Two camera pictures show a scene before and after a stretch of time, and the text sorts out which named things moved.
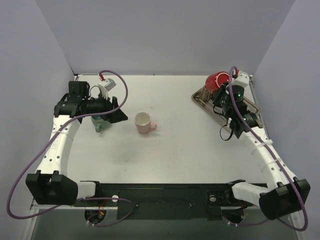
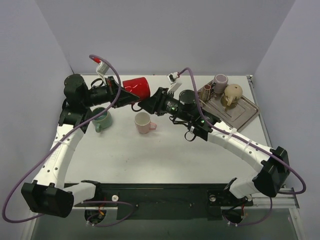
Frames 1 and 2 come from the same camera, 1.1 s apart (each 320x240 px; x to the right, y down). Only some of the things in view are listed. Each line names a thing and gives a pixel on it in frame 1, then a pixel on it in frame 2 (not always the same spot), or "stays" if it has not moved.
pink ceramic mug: [142, 121] stays
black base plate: [136, 201] stays
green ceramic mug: [100, 124] stays
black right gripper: [219, 90] to [158, 100]
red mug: [214, 81] to [138, 87]
